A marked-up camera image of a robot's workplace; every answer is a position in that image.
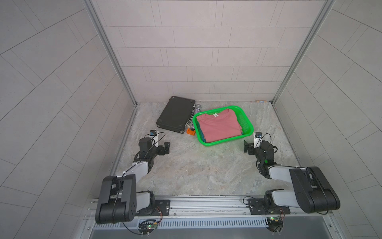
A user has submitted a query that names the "green plastic basket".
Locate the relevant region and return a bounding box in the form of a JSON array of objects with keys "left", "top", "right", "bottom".
[{"left": 193, "top": 106, "right": 254, "bottom": 146}]

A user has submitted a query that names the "pink t-shirt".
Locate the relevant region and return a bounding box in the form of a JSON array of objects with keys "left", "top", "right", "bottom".
[{"left": 197, "top": 109, "right": 242, "bottom": 143}]

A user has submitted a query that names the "blue t-shirt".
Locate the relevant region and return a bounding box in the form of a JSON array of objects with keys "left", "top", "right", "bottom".
[{"left": 198, "top": 124, "right": 206, "bottom": 142}]

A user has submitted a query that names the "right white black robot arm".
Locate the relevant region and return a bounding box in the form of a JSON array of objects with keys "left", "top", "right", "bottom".
[{"left": 242, "top": 140, "right": 341, "bottom": 215}]

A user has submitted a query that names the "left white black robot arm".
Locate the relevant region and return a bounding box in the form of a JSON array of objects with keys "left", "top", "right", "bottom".
[{"left": 95, "top": 137, "right": 171, "bottom": 225}]

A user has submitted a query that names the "small orange object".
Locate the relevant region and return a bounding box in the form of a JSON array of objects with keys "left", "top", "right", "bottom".
[{"left": 186, "top": 128, "right": 196, "bottom": 135}]

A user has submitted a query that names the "black hard case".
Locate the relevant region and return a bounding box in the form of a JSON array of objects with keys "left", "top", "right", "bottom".
[{"left": 156, "top": 96, "right": 196, "bottom": 133}]

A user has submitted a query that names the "small purple bottle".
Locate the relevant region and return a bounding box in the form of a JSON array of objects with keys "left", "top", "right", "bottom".
[{"left": 194, "top": 104, "right": 202, "bottom": 114}]

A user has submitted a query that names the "left green circuit board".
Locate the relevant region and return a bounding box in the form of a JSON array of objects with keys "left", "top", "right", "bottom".
[{"left": 138, "top": 219, "right": 159, "bottom": 236}]

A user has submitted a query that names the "green circuit board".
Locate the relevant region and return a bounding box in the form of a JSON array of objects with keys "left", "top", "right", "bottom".
[
  {"left": 138, "top": 219, "right": 159, "bottom": 236},
  {"left": 266, "top": 216, "right": 284, "bottom": 234}
]

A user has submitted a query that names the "right green circuit board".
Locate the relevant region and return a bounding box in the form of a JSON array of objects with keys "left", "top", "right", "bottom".
[{"left": 266, "top": 216, "right": 284, "bottom": 234}]

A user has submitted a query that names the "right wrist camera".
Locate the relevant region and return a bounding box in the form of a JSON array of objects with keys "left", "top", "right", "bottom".
[{"left": 254, "top": 131, "right": 263, "bottom": 148}]

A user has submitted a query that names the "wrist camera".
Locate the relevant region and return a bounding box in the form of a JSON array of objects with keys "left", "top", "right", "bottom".
[
  {"left": 149, "top": 130, "right": 159, "bottom": 147},
  {"left": 254, "top": 131, "right": 263, "bottom": 148}
]

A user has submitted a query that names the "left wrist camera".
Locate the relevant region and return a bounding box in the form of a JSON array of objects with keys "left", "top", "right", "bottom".
[{"left": 149, "top": 130, "right": 159, "bottom": 147}]

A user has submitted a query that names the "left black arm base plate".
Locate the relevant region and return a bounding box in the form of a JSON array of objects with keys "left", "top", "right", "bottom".
[{"left": 136, "top": 200, "right": 171, "bottom": 217}]

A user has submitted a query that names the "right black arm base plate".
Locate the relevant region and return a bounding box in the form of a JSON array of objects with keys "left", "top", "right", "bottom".
[{"left": 247, "top": 196, "right": 290, "bottom": 215}]

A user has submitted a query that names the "aluminium mounting rail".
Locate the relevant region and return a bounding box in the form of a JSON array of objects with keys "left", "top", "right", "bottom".
[{"left": 83, "top": 195, "right": 332, "bottom": 221}]

